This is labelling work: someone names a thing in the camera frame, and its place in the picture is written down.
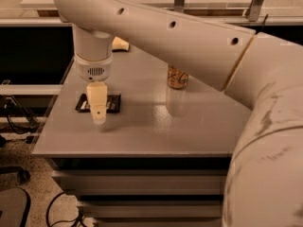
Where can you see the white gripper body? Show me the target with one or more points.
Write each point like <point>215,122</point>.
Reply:
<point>94,70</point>

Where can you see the black office chair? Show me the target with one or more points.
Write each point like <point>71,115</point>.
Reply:
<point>15,202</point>

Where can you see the gold soda can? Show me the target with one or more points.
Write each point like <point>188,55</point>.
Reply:
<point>177,79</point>

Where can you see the yellow sponge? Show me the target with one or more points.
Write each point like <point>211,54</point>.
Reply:
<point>120,45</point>

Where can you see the grey drawer cabinet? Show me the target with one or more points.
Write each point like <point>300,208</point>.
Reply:
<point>145,192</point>

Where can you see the metal railing post right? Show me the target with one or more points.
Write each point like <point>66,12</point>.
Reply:
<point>253,12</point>

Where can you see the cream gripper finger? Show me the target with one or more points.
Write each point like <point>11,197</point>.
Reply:
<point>97,98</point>

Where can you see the black rxbar chocolate wrapper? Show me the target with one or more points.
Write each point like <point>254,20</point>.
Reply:
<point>112,106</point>

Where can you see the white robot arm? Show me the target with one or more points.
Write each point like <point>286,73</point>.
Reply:
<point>264,185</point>

